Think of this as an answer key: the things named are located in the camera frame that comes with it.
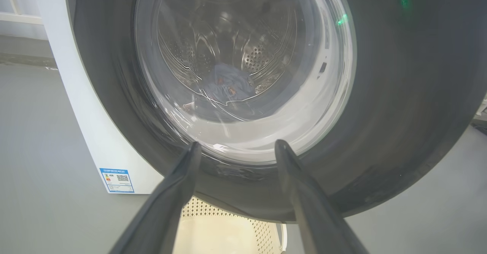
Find blue patterned shorts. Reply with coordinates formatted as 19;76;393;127
201;63;256;103

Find cream perforated laundry basket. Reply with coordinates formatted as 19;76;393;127
173;196;288;254

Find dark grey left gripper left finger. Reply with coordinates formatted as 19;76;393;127
108;142;202;254

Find dark washing machine door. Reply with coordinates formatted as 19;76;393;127
65;0;487;224

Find blue energy label sticker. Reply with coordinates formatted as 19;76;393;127
100;168;134;194

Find white front-load washing machine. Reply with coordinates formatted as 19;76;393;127
32;0;354;194

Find white metal rack frame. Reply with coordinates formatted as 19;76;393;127
0;0;43;25

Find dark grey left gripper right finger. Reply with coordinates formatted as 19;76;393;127
275;139;369;254

